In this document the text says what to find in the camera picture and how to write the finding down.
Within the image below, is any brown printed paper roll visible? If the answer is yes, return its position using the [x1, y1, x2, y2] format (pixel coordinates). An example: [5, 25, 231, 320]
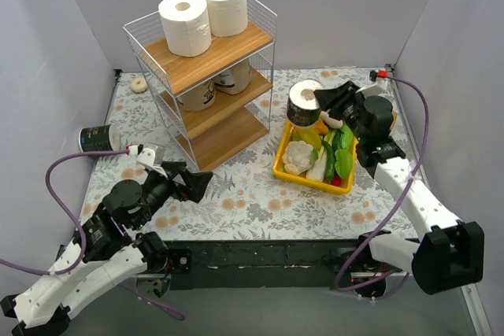
[213, 59, 252, 95]

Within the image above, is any small beige donut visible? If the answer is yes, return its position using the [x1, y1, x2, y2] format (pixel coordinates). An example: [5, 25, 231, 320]
[130, 77, 148, 94]

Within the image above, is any white radish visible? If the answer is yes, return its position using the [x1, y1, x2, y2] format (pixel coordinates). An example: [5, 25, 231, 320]
[320, 111, 343, 129]

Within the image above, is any black wrapped roll on side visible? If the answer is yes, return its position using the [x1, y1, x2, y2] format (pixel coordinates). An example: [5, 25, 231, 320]
[78, 124, 120, 152]

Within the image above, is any yellow plastic bin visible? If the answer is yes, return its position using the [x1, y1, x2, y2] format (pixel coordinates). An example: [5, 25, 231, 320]
[272, 119, 360, 196]

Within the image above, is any white paper towel roll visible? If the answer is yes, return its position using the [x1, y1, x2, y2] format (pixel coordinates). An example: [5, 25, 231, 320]
[158, 0, 212, 57]
[206, 0, 248, 37]

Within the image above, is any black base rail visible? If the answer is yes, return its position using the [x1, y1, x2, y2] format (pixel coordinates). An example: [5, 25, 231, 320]
[165, 239, 357, 290]

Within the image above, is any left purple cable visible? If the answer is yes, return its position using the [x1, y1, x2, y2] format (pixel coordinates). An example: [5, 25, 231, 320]
[0, 146, 186, 321]

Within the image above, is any white wire wooden shelf rack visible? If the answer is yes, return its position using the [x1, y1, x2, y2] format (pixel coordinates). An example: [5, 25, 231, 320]
[123, 0, 277, 171]

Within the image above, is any green cucumber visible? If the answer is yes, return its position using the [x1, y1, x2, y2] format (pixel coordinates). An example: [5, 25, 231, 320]
[337, 124, 354, 150]

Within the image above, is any black roll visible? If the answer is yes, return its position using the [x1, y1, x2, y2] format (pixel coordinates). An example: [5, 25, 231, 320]
[78, 124, 120, 152]
[287, 79, 323, 127]

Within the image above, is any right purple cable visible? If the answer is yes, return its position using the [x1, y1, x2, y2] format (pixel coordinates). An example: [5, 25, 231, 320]
[333, 75, 431, 300]

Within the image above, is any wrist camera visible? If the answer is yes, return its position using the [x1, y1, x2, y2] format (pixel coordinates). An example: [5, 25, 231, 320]
[127, 143, 168, 178]
[360, 70, 390, 96]

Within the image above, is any floral table mat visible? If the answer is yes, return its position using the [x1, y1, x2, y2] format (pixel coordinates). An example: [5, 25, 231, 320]
[80, 68, 395, 240]

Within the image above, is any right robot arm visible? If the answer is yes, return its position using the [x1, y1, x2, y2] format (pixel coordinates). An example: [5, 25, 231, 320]
[314, 82, 484, 294]

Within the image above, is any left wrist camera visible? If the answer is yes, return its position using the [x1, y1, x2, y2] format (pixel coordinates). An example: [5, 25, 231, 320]
[127, 143, 168, 178]

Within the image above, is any white cauliflower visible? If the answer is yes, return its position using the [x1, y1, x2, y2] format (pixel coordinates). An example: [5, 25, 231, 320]
[282, 141, 314, 175]

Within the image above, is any bok choy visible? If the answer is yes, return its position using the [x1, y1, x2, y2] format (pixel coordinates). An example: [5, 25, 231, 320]
[306, 145, 327, 182]

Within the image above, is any yellow orange pepper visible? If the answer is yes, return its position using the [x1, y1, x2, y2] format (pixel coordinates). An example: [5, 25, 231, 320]
[291, 120, 329, 150]

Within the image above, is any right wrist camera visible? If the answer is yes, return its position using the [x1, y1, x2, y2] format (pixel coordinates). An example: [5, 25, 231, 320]
[360, 70, 390, 96]

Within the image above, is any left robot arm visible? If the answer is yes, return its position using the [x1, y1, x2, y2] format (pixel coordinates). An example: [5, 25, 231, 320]
[1, 162, 213, 335]

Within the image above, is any purple cable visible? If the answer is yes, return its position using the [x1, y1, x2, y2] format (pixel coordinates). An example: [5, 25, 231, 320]
[333, 75, 431, 300]
[0, 146, 186, 321]

